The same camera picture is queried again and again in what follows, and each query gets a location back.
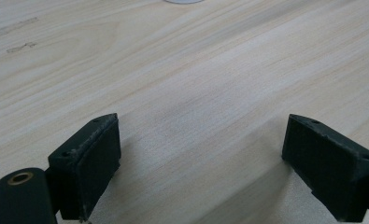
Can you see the white round plate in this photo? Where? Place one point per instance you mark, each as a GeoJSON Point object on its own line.
{"type": "Point", "coordinates": [183, 1]}

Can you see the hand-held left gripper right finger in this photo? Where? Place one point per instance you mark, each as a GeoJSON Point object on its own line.
{"type": "Point", "coordinates": [331, 161]}

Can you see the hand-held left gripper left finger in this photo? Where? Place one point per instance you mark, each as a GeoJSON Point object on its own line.
{"type": "Point", "coordinates": [85, 165]}

